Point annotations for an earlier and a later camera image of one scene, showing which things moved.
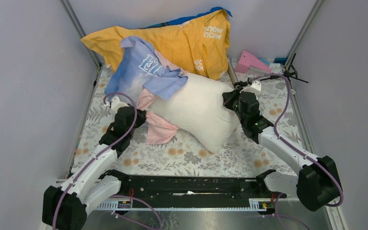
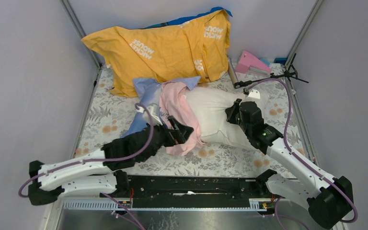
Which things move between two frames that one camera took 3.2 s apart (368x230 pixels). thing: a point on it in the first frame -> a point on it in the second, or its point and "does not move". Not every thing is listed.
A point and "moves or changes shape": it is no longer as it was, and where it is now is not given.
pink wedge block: x=246 y=60 does not move
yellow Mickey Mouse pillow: x=199 y=44 does not move
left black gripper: x=140 y=116 -> x=180 y=133
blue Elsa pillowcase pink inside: x=141 y=74 -> x=167 y=98
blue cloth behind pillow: x=188 y=18 does not move
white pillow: x=197 y=110 moves or changes shape
